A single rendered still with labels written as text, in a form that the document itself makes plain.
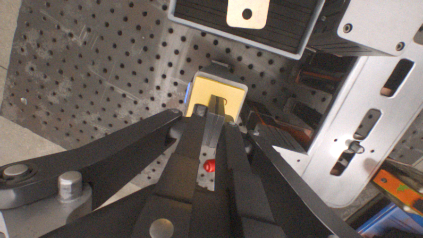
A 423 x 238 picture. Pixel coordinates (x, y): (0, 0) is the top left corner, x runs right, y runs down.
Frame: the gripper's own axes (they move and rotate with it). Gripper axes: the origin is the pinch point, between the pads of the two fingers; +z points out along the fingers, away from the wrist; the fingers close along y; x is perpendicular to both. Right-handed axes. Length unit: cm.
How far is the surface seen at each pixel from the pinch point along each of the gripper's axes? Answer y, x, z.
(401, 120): 39.6, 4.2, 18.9
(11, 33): -155, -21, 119
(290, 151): 16.9, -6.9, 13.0
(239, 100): 2.6, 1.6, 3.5
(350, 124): 29.9, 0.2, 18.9
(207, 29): -2.9, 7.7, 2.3
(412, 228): 211, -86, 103
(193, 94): -2.7, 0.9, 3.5
